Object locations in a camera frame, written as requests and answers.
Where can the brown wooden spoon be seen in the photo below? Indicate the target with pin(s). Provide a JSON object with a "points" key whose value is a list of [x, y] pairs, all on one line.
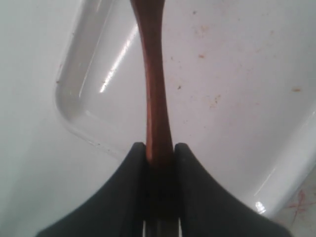
{"points": [[159, 148]]}

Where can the white rectangular plastic tray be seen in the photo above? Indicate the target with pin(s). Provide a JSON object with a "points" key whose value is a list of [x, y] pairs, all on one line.
{"points": [[240, 79]]}

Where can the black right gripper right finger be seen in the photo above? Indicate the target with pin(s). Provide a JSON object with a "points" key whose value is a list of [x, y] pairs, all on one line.
{"points": [[208, 210]]}

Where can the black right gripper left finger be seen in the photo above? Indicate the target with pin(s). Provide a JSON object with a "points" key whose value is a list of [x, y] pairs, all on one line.
{"points": [[115, 210]]}

